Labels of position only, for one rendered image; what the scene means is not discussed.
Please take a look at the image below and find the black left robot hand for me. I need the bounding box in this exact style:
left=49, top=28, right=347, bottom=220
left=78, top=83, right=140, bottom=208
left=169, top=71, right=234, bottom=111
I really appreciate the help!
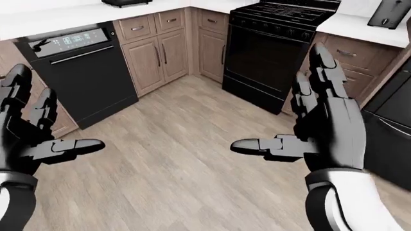
left=0, top=64, right=106, bottom=176

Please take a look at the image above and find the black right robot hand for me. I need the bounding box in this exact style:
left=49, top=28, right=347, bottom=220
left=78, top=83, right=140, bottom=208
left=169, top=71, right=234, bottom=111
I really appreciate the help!
left=230, top=42, right=369, bottom=173

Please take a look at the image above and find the black gas stove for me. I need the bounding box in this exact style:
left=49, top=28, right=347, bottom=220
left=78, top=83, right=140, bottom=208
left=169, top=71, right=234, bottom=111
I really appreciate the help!
left=221, top=0, right=342, bottom=116

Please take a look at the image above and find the wooden drawer base cabinet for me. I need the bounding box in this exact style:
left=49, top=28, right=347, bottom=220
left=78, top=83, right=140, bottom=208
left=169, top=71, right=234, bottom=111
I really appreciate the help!
left=281, top=31, right=411, bottom=116

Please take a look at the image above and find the black dishwasher with display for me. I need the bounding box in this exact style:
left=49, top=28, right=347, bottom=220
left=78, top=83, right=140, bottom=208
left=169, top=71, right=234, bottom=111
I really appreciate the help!
left=14, top=21, right=139, bottom=130

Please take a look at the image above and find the black countertop coffee machine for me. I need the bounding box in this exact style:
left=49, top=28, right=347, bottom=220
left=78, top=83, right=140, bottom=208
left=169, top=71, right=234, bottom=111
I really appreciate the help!
left=367, top=0, right=411, bottom=31

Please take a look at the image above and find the white kitchen countertop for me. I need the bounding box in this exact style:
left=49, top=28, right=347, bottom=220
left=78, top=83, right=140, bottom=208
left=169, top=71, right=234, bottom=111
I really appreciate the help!
left=0, top=0, right=411, bottom=49

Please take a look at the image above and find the wooden narrow corner cabinet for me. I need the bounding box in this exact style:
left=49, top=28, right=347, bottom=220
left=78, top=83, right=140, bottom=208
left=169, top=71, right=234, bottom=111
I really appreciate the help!
left=191, top=6, right=231, bottom=85

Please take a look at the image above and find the wooden two-door base cabinet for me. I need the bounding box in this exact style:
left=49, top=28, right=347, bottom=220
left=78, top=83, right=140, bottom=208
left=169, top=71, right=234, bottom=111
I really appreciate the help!
left=112, top=6, right=198, bottom=98

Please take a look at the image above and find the black toaster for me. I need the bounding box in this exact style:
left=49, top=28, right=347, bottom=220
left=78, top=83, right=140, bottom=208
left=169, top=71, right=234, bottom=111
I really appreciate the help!
left=101, top=0, right=153, bottom=9

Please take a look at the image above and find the black appliance with silver handle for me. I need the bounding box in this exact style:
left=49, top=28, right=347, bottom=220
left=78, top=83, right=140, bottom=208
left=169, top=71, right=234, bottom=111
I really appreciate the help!
left=360, top=61, right=411, bottom=191

